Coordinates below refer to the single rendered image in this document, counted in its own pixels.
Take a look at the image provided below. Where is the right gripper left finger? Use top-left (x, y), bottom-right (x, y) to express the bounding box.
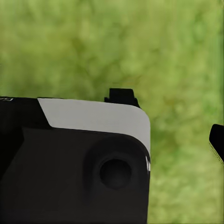
top-left (0, 124), bottom-right (24, 180)

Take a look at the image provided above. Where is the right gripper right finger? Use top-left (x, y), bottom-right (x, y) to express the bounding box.
top-left (209, 124), bottom-right (224, 161)

